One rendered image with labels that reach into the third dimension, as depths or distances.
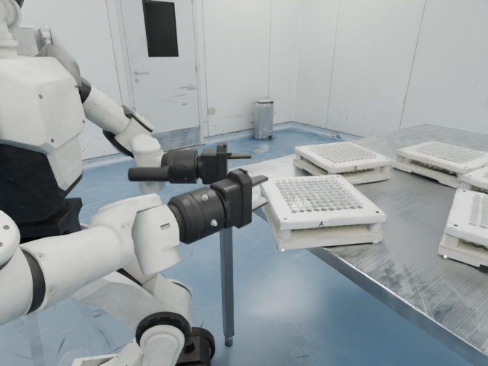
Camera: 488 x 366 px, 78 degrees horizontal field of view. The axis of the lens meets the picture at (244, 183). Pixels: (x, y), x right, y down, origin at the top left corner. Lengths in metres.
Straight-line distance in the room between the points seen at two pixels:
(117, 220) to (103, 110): 0.58
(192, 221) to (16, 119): 0.33
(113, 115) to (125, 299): 0.52
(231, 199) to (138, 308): 0.43
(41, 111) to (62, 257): 0.33
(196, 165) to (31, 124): 0.34
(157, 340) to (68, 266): 0.54
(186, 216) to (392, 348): 1.39
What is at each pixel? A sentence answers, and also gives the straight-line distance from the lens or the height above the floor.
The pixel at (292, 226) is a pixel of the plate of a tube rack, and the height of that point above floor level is 0.92.
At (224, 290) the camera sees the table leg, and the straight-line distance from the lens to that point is 1.34.
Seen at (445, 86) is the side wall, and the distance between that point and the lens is 4.35.
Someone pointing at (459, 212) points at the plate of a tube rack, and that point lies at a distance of 0.84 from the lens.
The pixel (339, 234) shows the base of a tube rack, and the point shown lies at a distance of 0.72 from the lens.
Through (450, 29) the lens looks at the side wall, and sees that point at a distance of 4.37.
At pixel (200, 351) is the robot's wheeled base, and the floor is 0.21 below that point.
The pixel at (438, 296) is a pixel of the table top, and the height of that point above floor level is 0.86.
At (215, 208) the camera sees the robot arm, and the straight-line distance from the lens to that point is 0.53.
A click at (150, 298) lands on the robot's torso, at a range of 0.84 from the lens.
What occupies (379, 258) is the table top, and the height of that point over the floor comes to 0.86.
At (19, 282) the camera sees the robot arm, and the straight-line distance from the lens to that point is 0.35.
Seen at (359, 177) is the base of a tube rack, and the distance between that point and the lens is 1.06.
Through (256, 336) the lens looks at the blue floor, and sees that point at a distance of 1.63.
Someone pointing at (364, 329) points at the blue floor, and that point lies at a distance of 1.76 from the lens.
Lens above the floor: 1.26
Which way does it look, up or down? 23 degrees down
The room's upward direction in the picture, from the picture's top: straight up
